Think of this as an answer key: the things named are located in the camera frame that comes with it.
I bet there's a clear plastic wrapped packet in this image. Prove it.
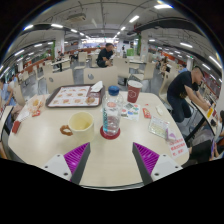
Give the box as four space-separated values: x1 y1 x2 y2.
148 115 170 139

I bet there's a brown plastic food tray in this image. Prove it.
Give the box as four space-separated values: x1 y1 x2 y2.
45 84 106 109

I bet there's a flat round red coaster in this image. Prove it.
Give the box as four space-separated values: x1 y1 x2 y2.
99 125 122 141

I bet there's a colourful printed leaflet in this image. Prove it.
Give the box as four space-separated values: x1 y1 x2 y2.
120 102 142 122

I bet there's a beige chair with oval hole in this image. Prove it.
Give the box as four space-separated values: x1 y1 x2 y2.
45 68 75 94
83 65 119 87

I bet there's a clear plastic food bag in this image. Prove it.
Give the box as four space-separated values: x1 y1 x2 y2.
26 94 46 114

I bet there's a printed paper tray liner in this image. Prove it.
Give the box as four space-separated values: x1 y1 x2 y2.
49 85 101 108

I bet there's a red paper cup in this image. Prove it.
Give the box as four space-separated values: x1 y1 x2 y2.
126 79 144 104

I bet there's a white crumpled napkin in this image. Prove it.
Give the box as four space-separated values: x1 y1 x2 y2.
89 80 104 93

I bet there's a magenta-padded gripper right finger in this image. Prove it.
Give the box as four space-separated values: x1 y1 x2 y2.
132 142 184 186

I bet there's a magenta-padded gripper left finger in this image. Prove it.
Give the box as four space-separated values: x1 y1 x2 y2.
40 142 92 185

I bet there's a small white sachet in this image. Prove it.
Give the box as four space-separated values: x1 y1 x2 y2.
155 105 165 117

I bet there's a round brown bun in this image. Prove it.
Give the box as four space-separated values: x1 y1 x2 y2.
85 95 97 105

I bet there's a clear blue-capped water bottle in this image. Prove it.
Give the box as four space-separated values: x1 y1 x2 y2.
101 85 124 137

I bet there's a ceiling air conditioner unit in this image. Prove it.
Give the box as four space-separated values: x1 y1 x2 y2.
65 13 87 24

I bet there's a beige dark-edged side table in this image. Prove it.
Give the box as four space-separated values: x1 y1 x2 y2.
0 105 14 134
191 96 224 141

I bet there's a cream mug with brown handle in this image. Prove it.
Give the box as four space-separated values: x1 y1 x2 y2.
59 111 95 143

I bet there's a pink printed table sticker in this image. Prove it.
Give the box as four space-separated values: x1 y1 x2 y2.
168 137 189 159

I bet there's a dark red flat pouch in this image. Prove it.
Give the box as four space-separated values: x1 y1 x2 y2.
11 120 22 134

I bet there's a group of ceiling lights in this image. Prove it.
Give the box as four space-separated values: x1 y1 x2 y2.
0 3 224 73

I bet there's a person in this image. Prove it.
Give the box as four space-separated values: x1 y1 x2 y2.
96 42 115 69
0 77 21 114
55 50 65 71
209 109 224 161
166 65 212 124
159 56 169 76
178 63 188 74

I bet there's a group of beige chairs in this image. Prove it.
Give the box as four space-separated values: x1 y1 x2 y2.
13 49 181 104

